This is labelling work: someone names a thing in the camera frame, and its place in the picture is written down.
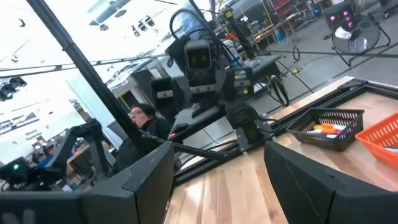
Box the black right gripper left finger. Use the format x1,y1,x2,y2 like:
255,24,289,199
81,141,175,224

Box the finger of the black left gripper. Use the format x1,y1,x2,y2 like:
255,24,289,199
150,77,185,123
217,66,256,103

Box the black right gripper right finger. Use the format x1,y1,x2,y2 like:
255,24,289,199
264,141,374,224

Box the orange cap white marker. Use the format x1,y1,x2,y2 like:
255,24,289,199
306,128,340,135
322,123,348,131

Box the person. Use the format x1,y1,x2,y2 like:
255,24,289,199
111,103,174,175

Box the black partition panel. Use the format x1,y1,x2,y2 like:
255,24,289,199
130,68,156,103

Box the black computer mouse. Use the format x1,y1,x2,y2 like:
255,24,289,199
167,123,189,139

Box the black plastic basket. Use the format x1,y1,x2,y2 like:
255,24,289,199
285,107,366,152

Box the orange plastic basket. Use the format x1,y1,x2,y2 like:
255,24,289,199
354,111,398,170

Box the computer tower pink lights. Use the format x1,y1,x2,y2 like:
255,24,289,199
323,5,359,32

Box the black floor fan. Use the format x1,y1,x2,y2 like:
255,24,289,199
330,14,393,68

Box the black cable loop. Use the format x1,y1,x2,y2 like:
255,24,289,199
269,75,292,108

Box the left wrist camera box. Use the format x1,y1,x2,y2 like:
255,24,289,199
184,39,213,72

